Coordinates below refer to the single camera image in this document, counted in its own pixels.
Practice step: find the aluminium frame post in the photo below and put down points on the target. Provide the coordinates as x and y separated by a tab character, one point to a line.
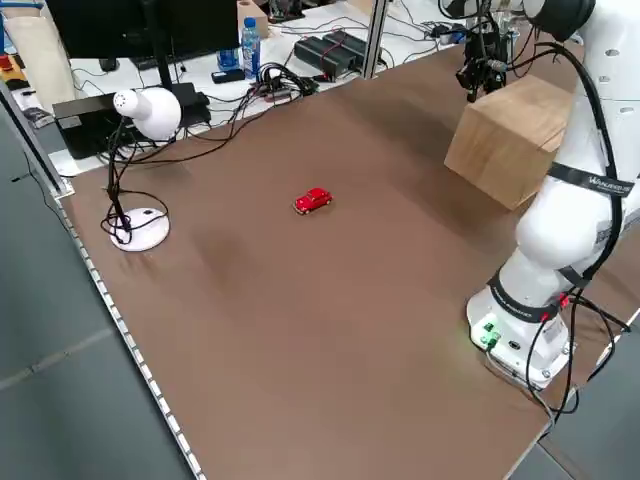
41	150
376	40

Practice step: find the black flat device box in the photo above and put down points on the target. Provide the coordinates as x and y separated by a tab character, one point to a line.
80	127

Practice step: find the black monitor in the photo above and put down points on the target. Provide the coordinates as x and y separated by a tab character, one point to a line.
150	25

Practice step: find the red toy car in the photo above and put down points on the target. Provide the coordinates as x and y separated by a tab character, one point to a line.
312	200

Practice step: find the translucent pale blue pen cup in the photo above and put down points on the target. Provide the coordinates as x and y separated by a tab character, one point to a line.
511	27

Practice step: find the wooden cabinet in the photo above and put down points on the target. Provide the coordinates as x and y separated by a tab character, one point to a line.
495	150

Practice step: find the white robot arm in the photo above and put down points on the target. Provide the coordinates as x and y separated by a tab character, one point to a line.
555	240

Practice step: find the white desk lamp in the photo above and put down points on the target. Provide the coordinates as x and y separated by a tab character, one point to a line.
142	232

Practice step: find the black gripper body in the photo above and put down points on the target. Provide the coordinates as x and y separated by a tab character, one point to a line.
485	50

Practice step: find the black power supply box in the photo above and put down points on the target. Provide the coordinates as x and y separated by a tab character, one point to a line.
350	42
320	52

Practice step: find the clear water bottle blue label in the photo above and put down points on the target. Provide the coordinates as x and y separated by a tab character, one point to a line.
251	50

